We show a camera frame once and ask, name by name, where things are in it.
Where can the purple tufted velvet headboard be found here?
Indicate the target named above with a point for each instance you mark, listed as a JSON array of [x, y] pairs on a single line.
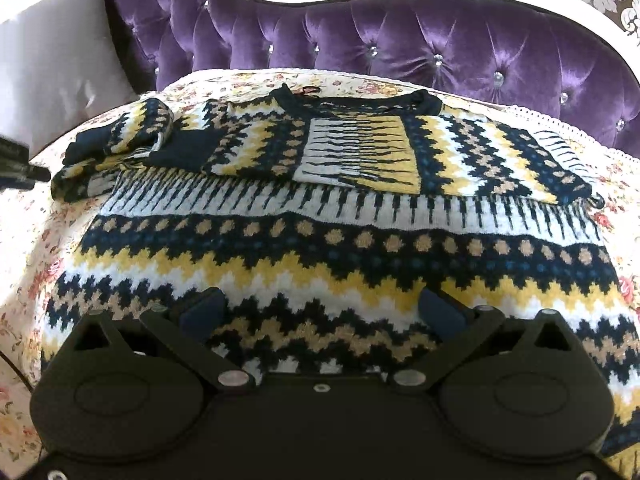
[[400, 45]]

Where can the floral quilted blanket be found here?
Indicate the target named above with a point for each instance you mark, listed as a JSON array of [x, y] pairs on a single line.
[[30, 260]]

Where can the navy yellow patterned knit sweater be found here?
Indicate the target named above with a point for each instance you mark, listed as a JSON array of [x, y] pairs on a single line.
[[320, 260]]

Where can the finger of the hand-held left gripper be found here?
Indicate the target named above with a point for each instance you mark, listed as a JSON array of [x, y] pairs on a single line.
[[20, 165]]

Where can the grey cushion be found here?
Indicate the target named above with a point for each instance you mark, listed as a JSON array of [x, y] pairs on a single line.
[[60, 60]]

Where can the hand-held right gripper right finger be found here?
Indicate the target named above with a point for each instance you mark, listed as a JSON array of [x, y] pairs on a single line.
[[441, 311]]

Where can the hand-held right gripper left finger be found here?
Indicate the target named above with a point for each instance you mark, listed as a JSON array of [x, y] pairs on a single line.
[[202, 310]]

